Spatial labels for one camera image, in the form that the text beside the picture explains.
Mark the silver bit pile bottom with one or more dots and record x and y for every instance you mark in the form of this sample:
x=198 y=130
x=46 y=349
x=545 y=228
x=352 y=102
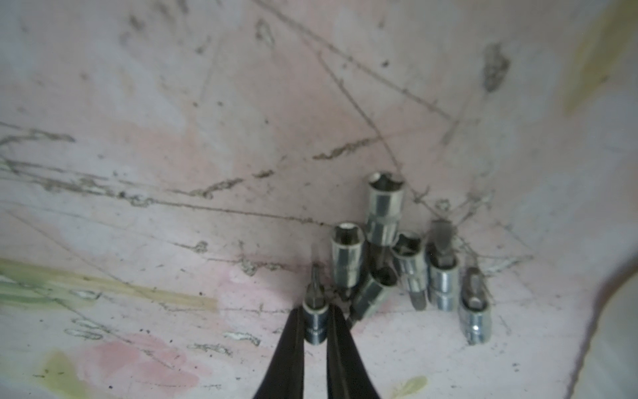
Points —
x=347 y=241

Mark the silver bit phillips left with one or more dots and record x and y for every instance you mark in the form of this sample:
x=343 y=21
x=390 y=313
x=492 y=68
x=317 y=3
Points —
x=475 y=309

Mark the silver bit pile right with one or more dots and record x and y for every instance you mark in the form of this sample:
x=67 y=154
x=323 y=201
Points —
x=443 y=268

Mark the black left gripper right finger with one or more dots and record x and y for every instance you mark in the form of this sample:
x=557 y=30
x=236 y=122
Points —
x=346 y=374

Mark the silver bit pile centre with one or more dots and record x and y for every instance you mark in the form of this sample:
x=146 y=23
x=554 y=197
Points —
x=386 y=198

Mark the silver bit phillips upper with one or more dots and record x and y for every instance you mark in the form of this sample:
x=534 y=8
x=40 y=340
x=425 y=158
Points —
x=408 y=258

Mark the white plastic storage box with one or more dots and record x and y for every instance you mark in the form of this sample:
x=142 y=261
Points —
x=607 y=363

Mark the silver bit pile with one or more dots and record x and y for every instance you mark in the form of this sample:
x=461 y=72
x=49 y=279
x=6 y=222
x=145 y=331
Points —
x=443 y=268
x=347 y=241
x=386 y=198

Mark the silver bit phillips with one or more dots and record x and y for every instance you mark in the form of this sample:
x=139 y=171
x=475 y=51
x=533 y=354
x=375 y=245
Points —
x=475 y=309
x=408 y=258

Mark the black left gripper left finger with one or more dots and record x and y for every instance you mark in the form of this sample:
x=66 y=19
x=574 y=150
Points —
x=285 y=374

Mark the silver bit small star tip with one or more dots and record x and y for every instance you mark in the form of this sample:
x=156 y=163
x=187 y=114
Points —
x=315 y=308

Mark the silver socket bit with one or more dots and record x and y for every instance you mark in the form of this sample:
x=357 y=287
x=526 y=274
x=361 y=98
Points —
x=375 y=290

